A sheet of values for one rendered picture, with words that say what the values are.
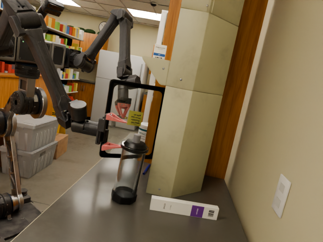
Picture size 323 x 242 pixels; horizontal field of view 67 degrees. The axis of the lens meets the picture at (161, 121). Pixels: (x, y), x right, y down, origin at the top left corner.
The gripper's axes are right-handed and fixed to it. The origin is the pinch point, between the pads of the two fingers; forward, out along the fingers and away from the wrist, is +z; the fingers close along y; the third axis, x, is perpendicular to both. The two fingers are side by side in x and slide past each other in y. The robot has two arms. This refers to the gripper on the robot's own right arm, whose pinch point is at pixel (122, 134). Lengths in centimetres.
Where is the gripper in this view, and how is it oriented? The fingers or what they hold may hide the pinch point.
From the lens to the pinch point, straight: 95.6
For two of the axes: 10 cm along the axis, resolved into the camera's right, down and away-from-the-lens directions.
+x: 1.0, -1.3, 9.9
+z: 9.8, 1.9, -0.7
